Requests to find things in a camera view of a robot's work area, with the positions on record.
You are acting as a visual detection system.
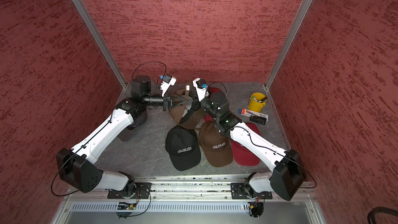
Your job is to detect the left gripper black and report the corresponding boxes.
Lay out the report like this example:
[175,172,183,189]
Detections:
[142,90,187,112]

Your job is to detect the dark brown cap back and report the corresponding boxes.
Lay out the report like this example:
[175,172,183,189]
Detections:
[169,84,206,130]

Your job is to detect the black cap front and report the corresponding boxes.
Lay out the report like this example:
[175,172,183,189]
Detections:
[165,125,202,171]

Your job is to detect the dark grey cap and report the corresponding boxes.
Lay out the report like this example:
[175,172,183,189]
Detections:
[117,111,148,142]

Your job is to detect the red cap with white logo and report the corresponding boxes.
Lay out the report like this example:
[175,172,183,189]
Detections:
[230,139,260,167]

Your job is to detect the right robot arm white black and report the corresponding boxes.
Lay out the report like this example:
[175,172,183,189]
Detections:
[193,84,306,201]

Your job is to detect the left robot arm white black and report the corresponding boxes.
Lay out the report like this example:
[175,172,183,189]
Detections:
[56,75,187,199]

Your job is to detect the white staples box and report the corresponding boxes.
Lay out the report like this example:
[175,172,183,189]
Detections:
[238,108,268,120]

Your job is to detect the yellow plastic bucket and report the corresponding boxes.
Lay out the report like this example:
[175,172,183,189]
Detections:
[248,92,267,113]

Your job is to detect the black stapler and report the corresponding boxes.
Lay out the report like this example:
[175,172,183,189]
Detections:
[249,116,267,125]

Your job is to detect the left corner aluminium profile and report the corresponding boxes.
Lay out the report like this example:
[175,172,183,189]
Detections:
[72,0,127,89]

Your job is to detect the corner aluminium profile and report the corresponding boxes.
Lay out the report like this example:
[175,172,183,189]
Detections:
[265,0,313,91]
[72,0,127,89]

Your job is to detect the right corner aluminium profile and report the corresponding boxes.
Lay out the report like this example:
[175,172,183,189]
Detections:
[265,0,313,91]

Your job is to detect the aluminium rail frame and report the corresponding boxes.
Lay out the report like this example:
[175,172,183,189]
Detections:
[52,174,326,224]

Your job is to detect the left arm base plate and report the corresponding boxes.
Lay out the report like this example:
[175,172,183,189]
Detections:
[107,182,152,200]

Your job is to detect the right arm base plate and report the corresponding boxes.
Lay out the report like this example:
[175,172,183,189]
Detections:
[230,183,273,200]

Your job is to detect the black cable bundle floor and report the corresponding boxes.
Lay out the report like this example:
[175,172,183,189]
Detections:
[366,206,398,224]

